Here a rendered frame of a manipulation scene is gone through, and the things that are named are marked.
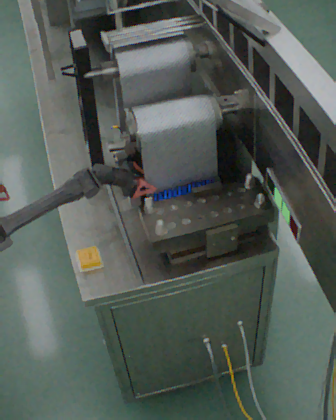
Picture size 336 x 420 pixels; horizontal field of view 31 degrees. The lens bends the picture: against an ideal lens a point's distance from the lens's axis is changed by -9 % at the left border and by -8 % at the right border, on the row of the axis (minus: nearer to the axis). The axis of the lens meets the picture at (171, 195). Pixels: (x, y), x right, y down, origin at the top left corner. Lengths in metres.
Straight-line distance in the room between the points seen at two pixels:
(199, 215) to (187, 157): 0.18
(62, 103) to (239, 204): 1.05
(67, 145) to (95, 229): 0.47
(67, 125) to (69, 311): 0.96
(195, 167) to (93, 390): 1.23
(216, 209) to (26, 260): 1.56
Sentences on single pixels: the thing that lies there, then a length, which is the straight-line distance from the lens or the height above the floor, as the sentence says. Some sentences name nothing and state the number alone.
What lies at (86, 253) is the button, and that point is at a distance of 2.11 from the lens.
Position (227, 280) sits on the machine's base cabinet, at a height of 0.81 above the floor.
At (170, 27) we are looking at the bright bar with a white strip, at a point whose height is 1.45.
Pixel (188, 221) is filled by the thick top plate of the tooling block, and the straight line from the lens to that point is 2.02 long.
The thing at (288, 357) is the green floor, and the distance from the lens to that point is 2.91.
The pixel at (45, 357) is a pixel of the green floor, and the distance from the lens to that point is 3.00.
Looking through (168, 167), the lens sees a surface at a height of 1.12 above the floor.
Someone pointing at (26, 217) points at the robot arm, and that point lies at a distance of 1.80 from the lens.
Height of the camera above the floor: 2.51
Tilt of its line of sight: 45 degrees down
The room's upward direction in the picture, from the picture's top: 5 degrees counter-clockwise
